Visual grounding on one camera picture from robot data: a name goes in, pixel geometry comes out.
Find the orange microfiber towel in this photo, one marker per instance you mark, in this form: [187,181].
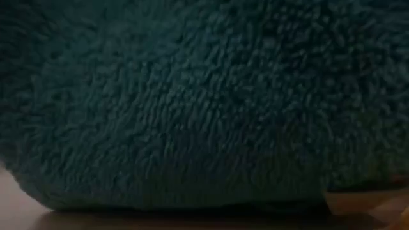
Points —
[406,222]

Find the blue microfiber towel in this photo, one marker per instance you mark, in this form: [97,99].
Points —
[191,96]

